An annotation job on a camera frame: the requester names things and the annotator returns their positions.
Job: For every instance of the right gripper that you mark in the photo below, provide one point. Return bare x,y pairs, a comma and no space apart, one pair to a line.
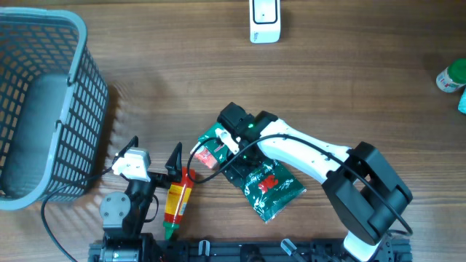
243,168

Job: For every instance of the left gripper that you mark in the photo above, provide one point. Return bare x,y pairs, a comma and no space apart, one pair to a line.
173,167

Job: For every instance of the teal wet wipes pack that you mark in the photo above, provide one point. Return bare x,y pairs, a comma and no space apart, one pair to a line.
462,103

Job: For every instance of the red sauce bottle green cap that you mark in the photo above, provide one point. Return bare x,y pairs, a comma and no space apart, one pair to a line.
177,199

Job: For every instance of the green 3M gloves package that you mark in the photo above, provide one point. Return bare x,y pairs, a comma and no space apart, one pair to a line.
268,189

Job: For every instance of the grey plastic shopping basket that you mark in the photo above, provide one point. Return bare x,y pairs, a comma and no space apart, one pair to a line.
53,105

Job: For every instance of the green lid jar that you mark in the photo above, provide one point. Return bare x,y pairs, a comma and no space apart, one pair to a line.
453,77

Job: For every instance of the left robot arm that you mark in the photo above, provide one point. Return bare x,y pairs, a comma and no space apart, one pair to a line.
124,213

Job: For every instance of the white barcode scanner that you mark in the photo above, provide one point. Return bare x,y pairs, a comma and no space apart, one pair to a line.
265,21

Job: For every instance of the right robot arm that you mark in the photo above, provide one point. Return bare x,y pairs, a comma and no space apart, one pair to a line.
363,188

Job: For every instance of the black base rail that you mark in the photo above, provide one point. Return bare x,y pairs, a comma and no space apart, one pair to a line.
233,251

